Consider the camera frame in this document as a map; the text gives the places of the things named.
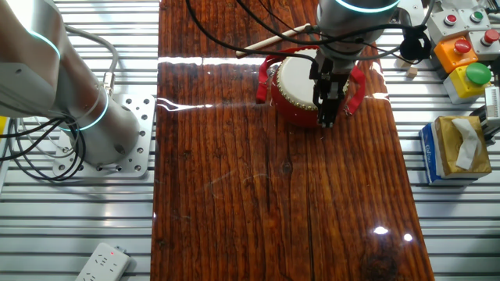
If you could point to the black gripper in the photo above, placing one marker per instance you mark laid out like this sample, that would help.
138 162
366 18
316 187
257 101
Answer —
324 70

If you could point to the pale wooden drumstick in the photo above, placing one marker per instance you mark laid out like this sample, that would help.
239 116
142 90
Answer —
269 41

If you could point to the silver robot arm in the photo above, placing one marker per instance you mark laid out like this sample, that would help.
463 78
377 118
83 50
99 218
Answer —
35 70

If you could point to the red drum with white skin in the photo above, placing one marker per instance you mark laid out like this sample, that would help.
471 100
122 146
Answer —
293 78

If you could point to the blue and white tissue pack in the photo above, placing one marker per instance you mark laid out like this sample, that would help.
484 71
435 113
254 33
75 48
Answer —
427 156

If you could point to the glossy wood grain board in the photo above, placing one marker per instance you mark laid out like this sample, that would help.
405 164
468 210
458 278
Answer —
254 187

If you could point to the gold tissue box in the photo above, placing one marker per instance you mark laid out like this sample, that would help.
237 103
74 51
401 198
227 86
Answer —
445 152

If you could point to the orange box red button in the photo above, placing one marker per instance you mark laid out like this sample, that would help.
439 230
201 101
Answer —
453 56

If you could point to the yellow box green button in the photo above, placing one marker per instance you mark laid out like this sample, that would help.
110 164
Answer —
465 87

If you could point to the grey box small red button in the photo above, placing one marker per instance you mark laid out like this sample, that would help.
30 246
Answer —
443 27

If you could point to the white tissue sheet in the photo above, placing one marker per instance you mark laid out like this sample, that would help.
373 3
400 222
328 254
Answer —
468 144

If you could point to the grey box green button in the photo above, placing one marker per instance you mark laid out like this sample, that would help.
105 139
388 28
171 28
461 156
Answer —
474 19

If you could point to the grey box large red button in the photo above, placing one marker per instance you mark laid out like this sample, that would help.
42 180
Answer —
488 43

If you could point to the white power strip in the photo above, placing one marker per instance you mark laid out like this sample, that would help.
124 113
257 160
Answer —
103 265

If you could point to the colour block patterned cloth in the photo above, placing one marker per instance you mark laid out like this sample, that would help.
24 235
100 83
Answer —
2 125

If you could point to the wrist camera with grey bracket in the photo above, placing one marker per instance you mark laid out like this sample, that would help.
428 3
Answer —
415 45

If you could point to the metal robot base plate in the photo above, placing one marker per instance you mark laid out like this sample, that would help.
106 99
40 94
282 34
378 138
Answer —
144 117

